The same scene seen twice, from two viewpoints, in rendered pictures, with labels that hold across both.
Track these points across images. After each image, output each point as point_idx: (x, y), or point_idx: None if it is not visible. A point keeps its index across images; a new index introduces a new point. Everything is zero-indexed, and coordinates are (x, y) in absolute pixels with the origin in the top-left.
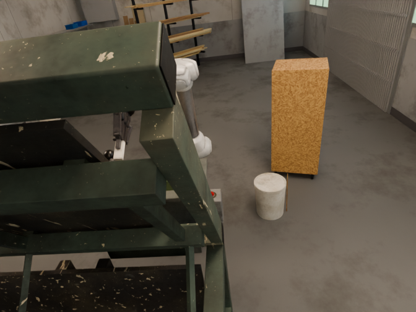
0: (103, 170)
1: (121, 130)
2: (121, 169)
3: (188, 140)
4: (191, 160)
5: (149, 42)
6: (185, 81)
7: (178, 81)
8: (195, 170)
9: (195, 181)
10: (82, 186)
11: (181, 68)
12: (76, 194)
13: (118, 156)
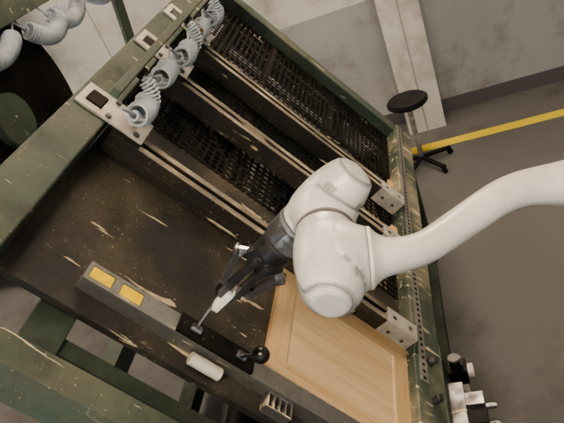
0: (28, 318)
1: (233, 279)
2: (18, 333)
3: (6, 379)
4: (20, 398)
5: None
6: (308, 305)
7: (300, 293)
8: (53, 415)
9: (45, 421)
10: (31, 312)
11: (308, 277)
12: (30, 313)
13: (214, 304)
